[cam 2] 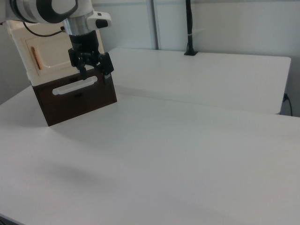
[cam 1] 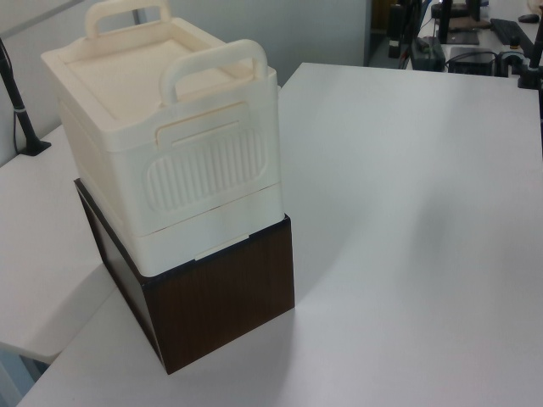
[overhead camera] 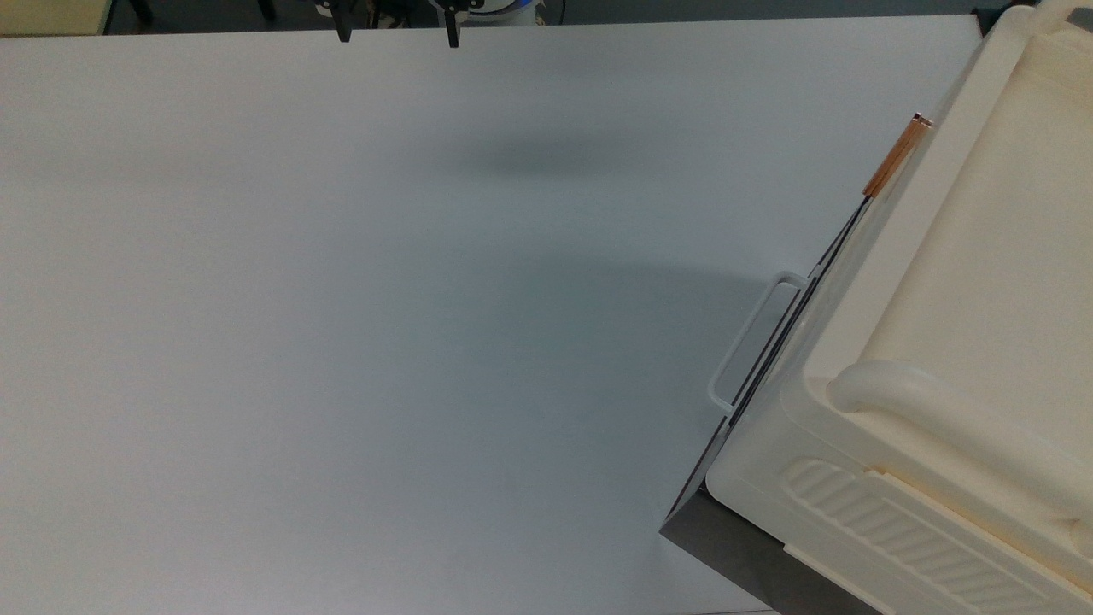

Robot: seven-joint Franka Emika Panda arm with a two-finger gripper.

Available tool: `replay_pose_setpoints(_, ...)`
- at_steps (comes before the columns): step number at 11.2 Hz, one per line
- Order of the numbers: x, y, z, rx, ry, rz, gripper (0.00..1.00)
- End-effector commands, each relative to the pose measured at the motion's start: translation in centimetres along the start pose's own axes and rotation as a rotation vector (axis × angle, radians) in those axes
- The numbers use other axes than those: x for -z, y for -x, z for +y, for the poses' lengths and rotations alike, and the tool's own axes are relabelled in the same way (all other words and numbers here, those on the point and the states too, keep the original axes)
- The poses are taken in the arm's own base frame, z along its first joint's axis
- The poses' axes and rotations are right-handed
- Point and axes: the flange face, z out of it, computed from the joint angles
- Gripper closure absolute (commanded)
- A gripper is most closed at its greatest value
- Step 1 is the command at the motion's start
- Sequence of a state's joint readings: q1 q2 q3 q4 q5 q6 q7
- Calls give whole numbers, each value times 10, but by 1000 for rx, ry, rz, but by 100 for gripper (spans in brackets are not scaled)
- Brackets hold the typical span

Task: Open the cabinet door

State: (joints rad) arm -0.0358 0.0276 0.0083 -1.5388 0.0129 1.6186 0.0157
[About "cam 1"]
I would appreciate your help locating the black upright box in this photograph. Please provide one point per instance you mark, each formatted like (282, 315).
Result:
(395, 29)

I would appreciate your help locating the black clamped pole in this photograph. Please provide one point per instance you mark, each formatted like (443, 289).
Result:
(21, 114)

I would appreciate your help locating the black monitor stand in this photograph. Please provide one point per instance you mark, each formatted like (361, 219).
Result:
(456, 36)

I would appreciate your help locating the cream plastic cabinet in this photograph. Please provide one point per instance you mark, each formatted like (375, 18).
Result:
(203, 169)

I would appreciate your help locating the dark brown wooden box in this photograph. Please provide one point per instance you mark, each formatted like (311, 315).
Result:
(220, 305)

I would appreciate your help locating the black flat device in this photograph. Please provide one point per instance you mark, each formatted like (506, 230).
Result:
(473, 61)

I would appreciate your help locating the black keyboard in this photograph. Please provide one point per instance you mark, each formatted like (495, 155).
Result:
(509, 29)

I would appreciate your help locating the black computer mouse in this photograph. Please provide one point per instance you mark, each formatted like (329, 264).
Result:
(528, 18)

